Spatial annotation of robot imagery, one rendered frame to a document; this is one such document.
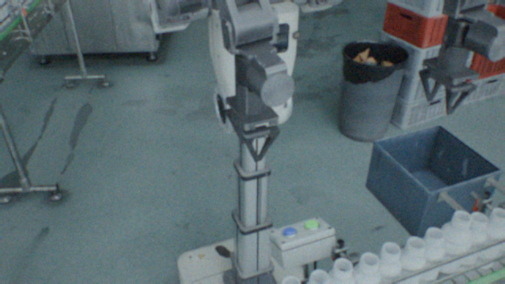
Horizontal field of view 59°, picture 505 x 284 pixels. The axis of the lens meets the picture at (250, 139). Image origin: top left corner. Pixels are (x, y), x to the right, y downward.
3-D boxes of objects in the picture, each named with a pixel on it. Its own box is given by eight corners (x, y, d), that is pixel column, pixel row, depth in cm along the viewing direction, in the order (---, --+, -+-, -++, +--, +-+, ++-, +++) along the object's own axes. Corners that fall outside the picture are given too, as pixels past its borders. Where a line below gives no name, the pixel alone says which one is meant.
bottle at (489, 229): (495, 259, 113) (518, 212, 104) (488, 274, 110) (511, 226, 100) (470, 248, 116) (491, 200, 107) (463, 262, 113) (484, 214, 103)
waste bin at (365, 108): (353, 152, 319) (366, 71, 282) (321, 121, 353) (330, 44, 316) (405, 139, 332) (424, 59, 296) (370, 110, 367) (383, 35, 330)
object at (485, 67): (468, 83, 358) (476, 57, 345) (431, 63, 389) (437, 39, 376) (521, 69, 379) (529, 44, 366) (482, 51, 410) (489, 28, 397)
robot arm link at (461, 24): (464, 6, 90) (443, 10, 88) (491, 16, 85) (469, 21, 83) (455, 39, 94) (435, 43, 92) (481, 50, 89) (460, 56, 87)
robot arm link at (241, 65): (259, 37, 76) (228, 42, 74) (278, 52, 71) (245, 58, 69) (259, 74, 80) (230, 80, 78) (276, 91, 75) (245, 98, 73)
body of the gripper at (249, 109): (245, 134, 76) (245, 95, 71) (224, 106, 83) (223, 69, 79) (279, 125, 78) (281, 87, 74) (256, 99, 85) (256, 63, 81)
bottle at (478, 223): (461, 255, 115) (482, 207, 106) (476, 273, 110) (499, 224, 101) (440, 259, 113) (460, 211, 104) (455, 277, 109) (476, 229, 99)
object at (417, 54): (414, 79, 315) (421, 50, 302) (375, 57, 344) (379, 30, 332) (473, 61, 339) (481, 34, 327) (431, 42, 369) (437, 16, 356)
